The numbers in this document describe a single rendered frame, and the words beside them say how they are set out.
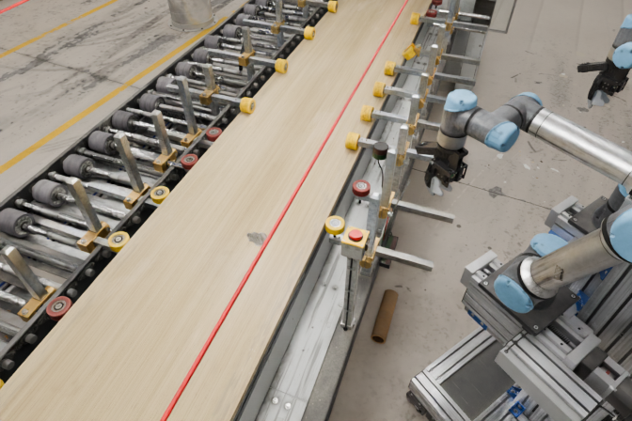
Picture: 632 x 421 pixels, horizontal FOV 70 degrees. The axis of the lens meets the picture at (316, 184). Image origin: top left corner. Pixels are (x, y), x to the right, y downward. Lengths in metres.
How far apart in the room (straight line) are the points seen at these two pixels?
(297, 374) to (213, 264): 0.51
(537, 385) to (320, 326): 0.80
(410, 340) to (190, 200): 1.39
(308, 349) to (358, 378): 0.69
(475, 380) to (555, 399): 0.83
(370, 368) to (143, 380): 1.29
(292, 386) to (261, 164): 0.97
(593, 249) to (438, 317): 1.65
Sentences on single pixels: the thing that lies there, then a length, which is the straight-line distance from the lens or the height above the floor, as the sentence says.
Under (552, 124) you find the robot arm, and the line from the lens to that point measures 1.26.
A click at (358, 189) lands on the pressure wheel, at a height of 0.91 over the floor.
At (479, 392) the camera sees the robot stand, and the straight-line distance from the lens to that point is 2.36.
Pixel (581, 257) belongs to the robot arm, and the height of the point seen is 1.45.
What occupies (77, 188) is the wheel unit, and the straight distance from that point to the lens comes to 1.94.
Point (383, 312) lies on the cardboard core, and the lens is 2.61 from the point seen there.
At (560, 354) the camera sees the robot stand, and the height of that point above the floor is 0.98.
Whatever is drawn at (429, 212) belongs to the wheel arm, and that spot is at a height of 0.86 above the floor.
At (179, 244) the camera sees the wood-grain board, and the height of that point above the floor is 0.90.
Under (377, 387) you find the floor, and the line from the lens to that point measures 2.50.
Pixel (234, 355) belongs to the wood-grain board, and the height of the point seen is 0.90.
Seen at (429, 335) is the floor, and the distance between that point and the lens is 2.68.
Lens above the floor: 2.29
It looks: 43 degrees down
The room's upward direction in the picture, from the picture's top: straight up
